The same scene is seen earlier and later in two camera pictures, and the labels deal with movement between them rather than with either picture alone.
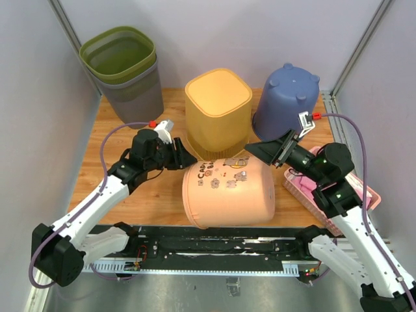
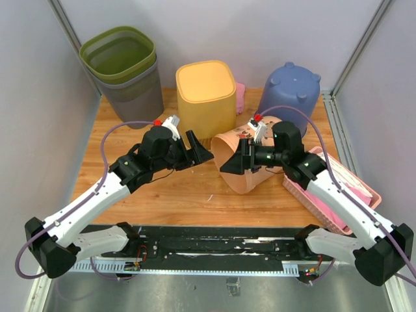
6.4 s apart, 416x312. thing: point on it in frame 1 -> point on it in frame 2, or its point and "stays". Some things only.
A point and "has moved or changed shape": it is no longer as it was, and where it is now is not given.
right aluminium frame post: x=384 y=6 stays
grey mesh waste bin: x=138 y=101 stays
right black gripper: x=271 y=151 -> x=236 y=164
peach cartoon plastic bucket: x=219 y=193 -> x=223 y=144
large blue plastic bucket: x=289 y=91 stays
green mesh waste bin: x=119 y=54 stays
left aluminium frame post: x=64 y=21 stays
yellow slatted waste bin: x=218 y=104 has moved or changed shape
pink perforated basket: x=304 y=188 stays
